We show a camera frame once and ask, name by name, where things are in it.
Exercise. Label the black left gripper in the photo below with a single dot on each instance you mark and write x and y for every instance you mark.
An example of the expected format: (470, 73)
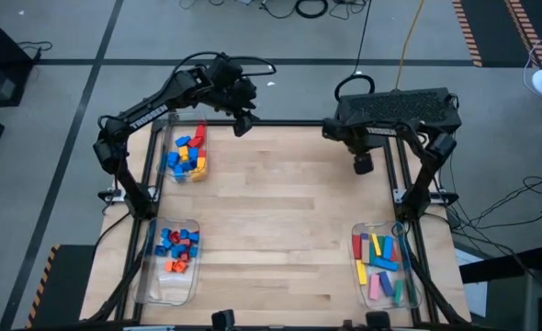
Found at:
(232, 87)

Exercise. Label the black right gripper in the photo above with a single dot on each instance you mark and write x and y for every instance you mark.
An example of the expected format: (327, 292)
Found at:
(349, 135)

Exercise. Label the large blue plastic block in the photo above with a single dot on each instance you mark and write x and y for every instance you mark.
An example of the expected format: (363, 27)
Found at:
(182, 140)

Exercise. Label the small clear plastic bin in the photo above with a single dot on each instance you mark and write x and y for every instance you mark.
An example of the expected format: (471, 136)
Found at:
(170, 128)

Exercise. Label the yellow plastic block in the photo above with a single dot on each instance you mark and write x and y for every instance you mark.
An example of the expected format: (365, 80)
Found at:
(184, 151)
(201, 162)
(199, 174)

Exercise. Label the small blue plastic block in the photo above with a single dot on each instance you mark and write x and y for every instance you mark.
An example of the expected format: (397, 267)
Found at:
(179, 174)
(193, 251)
(194, 236)
(165, 233)
(166, 243)
(184, 233)

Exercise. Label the long blue plastic block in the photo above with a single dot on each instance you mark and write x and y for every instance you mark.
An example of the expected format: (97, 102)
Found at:
(364, 236)

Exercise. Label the long green wooden block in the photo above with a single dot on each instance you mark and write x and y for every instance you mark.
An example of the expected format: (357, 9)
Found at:
(381, 240)
(398, 292)

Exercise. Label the long red block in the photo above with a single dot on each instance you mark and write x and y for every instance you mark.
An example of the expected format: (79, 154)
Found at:
(394, 254)
(356, 246)

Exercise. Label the long yellow wooden block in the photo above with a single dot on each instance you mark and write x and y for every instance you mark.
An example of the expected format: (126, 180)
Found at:
(376, 244)
(361, 272)

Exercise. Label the tan wooden block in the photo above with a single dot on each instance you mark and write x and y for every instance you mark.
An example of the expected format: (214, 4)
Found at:
(366, 252)

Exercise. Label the light blue block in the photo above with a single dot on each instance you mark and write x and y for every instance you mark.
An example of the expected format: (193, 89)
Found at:
(388, 247)

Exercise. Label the long pink wooden block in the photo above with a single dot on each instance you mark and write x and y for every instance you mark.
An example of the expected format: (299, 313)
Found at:
(374, 286)

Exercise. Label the small red plastic block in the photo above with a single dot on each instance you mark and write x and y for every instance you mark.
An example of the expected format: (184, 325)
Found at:
(185, 242)
(184, 256)

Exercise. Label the large clear plastic bin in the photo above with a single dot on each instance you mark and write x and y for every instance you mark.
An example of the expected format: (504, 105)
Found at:
(161, 289)
(386, 303)

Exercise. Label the orange plastic block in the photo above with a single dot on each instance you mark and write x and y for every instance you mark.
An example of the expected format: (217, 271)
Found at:
(179, 266)
(169, 265)

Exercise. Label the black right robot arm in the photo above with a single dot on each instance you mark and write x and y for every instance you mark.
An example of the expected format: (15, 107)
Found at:
(429, 156)

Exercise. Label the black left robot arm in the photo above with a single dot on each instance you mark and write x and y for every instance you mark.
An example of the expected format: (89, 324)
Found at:
(147, 115)

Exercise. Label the black computer case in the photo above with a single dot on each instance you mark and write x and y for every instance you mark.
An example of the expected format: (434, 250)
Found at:
(397, 108)

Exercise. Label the hazard striped floor tape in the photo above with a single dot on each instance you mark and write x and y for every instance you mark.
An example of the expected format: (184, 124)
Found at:
(468, 37)
(526, 32)

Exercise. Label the black rounded object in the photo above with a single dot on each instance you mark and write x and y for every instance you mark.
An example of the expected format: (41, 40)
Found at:
(222, 319)
(377, 320)

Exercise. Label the black cabinet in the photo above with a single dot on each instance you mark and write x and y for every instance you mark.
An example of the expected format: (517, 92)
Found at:
(0, 46)

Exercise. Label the black hazard-edged floor mat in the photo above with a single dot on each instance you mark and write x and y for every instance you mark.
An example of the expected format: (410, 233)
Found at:
(64, 285)

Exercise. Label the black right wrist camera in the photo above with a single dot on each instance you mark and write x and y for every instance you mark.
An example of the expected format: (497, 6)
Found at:
(363, 164)

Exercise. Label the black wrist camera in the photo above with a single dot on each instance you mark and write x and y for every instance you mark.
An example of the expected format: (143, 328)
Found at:
(243, 125)
(363, 164)

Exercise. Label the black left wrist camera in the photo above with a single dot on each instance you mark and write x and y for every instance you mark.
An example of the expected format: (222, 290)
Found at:
(243, 125)

